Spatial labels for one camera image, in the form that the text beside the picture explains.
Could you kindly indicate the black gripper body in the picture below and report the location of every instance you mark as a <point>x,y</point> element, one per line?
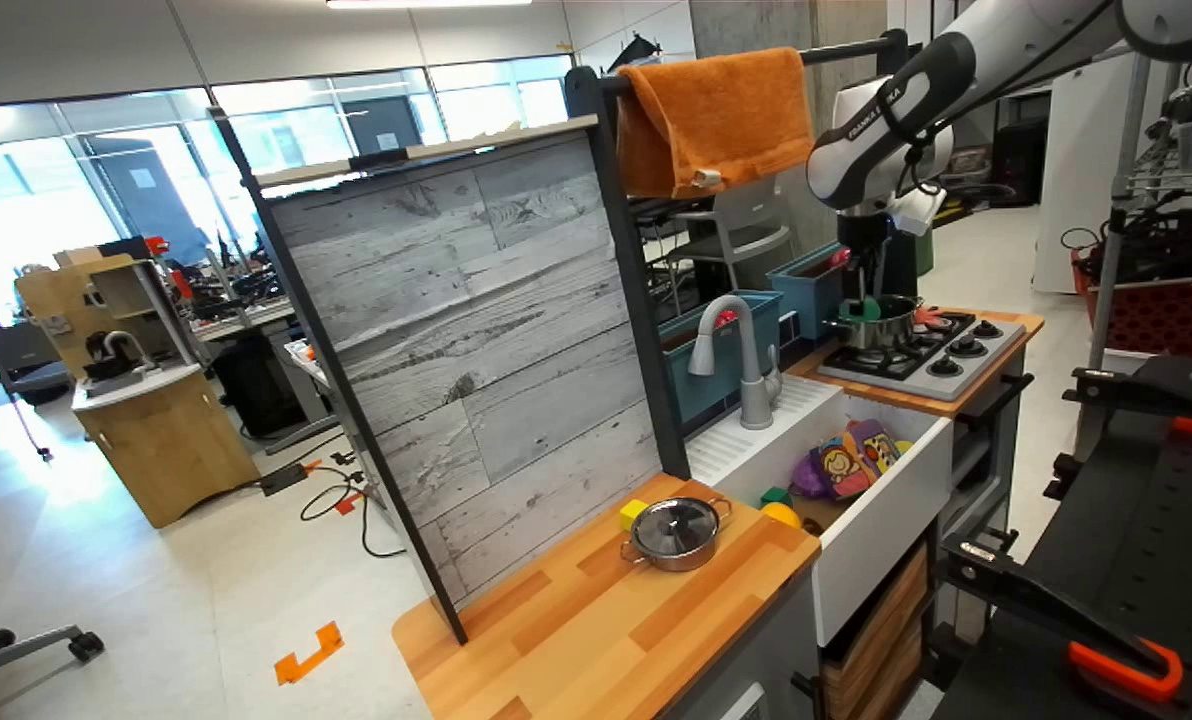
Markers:
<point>877,236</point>

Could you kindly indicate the green plush toy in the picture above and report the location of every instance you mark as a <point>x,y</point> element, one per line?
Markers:
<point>863,319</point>

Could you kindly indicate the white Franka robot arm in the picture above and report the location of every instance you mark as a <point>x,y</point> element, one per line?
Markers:
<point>863,144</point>

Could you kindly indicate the red toy in bin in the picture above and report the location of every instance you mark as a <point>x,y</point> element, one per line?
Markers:
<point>834,257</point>

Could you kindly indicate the steel cooking pot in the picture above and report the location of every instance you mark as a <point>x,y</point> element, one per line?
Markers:
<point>898,337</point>

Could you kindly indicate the grey toy stove top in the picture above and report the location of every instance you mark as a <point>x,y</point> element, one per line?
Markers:
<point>919,381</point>

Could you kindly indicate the grey toy faucet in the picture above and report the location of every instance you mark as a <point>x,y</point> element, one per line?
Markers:
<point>759,395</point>

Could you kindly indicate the dark green toy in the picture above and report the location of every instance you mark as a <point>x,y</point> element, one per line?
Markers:
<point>772,496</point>

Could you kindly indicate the white sink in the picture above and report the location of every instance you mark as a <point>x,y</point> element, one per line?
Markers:
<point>888,521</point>

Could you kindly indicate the small yellow toy block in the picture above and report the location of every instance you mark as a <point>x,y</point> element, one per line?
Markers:
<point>634,514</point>

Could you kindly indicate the teal plastic bin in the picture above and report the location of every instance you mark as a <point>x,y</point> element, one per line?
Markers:
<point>679,362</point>
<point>810,297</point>

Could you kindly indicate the black stove knob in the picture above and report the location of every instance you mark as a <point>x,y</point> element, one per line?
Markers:
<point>946,366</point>
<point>969,346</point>
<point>987,328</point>

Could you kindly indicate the orange towel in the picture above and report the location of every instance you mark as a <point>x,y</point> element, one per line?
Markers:
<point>716,120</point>

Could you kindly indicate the red basket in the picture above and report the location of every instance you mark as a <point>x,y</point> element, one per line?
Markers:
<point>1159,322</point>

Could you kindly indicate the grey wood-look back panel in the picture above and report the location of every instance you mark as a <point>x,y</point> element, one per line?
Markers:
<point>477,362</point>

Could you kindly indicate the grey kitchen cabinet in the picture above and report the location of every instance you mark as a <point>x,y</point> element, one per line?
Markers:
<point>759,662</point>

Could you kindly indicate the wooden cabinet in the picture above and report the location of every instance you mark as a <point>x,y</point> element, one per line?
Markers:
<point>171,444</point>

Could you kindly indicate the wooden shelf unit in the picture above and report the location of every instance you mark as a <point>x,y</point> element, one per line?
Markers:
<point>61,303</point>

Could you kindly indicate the office chair base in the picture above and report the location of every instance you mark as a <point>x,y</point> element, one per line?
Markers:
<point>21,647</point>

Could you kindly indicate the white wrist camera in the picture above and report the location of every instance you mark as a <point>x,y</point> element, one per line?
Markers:
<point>919,209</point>

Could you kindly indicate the black metal frame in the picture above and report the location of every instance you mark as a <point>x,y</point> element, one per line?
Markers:
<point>642,335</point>

